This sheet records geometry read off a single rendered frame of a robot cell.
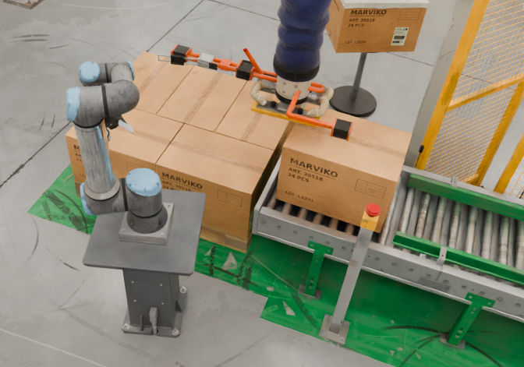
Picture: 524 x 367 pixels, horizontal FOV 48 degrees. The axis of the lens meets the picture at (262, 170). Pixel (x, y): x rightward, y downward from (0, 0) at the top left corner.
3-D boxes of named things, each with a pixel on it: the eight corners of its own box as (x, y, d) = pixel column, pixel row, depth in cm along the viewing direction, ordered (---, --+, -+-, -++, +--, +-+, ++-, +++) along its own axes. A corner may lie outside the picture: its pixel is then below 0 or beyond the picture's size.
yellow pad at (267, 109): (320, 116, 292) (322, 108, 289) (316, 128, 285) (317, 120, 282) (256, 99, 298) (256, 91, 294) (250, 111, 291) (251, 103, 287)
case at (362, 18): (335, 53, 421) (345, 2, 393) (323, 23, 449) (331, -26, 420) (414, 51, 430) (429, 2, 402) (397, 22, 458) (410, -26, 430)
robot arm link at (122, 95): (139, 85, 205) (132, 56, 267) (103, 88, 203) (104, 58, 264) (143, 117, 209) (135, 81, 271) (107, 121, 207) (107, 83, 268)
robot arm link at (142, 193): (164, 214, 264) (162, 187, 251) (125, 219, 260) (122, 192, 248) (161, 189, 274) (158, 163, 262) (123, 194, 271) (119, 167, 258)
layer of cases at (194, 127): (295, 139, 423) (302, 95, 395) (247, 238, 354) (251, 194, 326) (146, 95, 445) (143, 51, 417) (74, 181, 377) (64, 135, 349)
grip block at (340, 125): (352, 129, 270) (353, 121, 267) (348, 141, 264) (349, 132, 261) (334, 125, 272) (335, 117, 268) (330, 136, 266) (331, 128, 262)
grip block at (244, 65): (256, 71, 298) (257, 61, 294) (250, 82, 291) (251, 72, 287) (241, 67, 299) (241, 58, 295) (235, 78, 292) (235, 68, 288)
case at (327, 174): (394, 185, 340) (412, 133, 312) (380, 233, 313) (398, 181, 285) (297, 154, 352) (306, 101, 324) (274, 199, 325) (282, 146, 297)
